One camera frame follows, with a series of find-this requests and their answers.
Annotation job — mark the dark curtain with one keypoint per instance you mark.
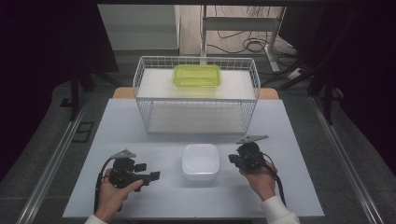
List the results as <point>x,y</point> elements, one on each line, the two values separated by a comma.
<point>40,62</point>
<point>364,62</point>

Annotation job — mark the aluminium rail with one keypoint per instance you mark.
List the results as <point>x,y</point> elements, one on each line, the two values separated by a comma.
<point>53,161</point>
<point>345,161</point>

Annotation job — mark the person's left hand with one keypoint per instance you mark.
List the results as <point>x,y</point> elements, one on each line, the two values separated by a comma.
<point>112,196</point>

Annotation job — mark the wooden table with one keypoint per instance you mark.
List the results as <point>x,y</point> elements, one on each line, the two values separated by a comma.
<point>123,92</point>

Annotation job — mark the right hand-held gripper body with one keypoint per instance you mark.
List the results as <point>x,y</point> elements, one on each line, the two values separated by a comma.
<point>250,157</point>

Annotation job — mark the white metal desk frame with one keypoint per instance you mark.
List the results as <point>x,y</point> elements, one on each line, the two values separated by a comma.
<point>239,23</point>

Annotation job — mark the person's right hand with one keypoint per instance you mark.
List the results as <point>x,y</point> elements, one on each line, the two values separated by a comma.
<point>261,183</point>

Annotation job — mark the black metal stand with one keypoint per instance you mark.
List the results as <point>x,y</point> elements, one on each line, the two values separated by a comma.
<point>74,93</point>
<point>327,93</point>

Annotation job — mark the clear plastic container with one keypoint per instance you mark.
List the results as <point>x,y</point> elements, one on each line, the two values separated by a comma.
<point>200,161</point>

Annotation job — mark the black floor bracket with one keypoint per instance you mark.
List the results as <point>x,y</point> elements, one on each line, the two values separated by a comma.
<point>83,132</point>

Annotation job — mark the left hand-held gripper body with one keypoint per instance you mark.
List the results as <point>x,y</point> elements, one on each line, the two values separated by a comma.
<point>123,174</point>

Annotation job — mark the white power strip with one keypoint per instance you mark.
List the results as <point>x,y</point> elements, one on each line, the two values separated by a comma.
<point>294,74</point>

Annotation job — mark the green lidded plastic container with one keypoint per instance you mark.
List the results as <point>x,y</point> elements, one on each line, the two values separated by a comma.
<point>196,76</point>

